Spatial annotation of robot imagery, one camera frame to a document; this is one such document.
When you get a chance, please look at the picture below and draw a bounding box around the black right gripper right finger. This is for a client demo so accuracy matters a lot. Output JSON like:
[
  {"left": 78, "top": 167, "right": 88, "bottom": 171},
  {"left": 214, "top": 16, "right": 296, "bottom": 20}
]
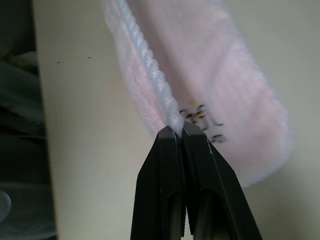
[{"left": 180, "top": 121, "right": 263, "bottom": 240}]

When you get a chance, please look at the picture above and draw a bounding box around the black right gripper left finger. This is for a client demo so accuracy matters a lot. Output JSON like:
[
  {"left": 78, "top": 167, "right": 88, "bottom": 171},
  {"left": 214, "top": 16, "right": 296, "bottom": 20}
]
[{"left": 129, "top": 125, "right": 188, "bottom": 240}]

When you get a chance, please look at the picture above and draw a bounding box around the pink fluffy towel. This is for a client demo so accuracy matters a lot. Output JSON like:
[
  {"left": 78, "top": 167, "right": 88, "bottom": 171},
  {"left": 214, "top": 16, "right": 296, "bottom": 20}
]
[{"left": 101, "top": 0, "right": 295, "bottom": 189}]

